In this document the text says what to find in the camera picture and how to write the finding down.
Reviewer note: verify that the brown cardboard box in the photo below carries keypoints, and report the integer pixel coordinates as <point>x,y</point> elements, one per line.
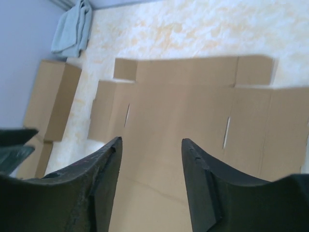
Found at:
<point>51,99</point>
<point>225,105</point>
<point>34,166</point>

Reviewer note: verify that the light blue folded cloth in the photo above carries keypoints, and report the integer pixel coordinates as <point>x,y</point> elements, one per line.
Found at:
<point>73,31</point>

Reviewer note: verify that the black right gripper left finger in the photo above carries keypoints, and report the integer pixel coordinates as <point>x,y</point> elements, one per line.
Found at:
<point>77,198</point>

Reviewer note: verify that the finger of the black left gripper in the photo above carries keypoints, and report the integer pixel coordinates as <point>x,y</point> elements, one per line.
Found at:
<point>13,148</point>

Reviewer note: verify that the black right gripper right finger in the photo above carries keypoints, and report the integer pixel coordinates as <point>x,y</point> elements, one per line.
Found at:
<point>224,199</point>

